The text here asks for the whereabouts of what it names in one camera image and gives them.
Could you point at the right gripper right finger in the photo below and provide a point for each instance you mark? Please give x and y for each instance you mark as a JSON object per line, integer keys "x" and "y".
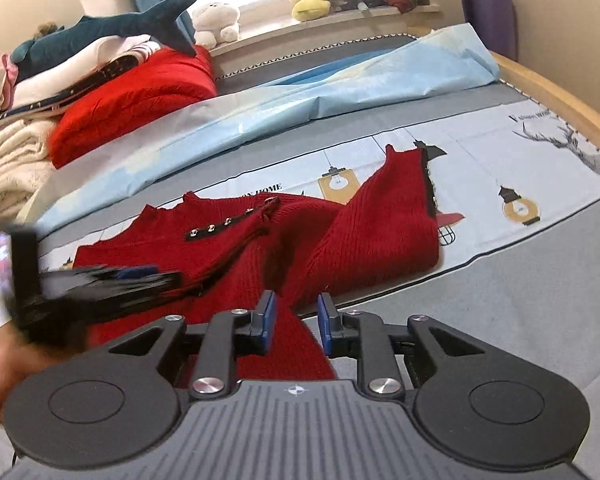
{"x": 472, "y": 401}

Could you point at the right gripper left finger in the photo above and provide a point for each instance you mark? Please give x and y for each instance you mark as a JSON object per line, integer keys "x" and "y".
{"x": 123, "y": 398}

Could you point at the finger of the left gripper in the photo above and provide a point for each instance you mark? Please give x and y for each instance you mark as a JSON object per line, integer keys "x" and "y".
{"x": 107, "y": 284}

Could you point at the dark red knit sweater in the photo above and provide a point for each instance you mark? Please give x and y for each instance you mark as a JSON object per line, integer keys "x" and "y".
{"x": 229, "y": 251}

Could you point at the person's left hand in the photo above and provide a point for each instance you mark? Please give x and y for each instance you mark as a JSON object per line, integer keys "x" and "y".
{"x": 19, "y": 359}

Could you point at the cream folded blankets stack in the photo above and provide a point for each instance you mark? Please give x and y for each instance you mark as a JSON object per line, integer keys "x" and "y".
{"x": 24, "y": 162}

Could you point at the white folded bedding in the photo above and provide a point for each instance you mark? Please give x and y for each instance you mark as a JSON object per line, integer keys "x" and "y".
{"x": 39, "y": 91}

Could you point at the bright red folded blanket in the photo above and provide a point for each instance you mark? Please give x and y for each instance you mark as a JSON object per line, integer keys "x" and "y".
{"x": 166, "y": 82}

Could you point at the light blue folded sheet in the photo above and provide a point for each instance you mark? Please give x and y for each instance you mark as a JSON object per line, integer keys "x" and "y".
{"x": 446, "y": 60}

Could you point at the teal plush shark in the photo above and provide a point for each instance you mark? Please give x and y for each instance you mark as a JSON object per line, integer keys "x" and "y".
{"x": 36, "y": 55}

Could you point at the white plush toy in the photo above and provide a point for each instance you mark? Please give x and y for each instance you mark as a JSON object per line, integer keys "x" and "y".
{"x": 217, "y": 23}

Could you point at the purple bag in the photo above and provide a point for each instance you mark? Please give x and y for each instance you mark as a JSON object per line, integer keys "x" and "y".
{"x": 495, "y": 22}

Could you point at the wooden bed frame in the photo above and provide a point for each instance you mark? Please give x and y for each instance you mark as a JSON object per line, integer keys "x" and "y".
{"x": 539, "y": 89}

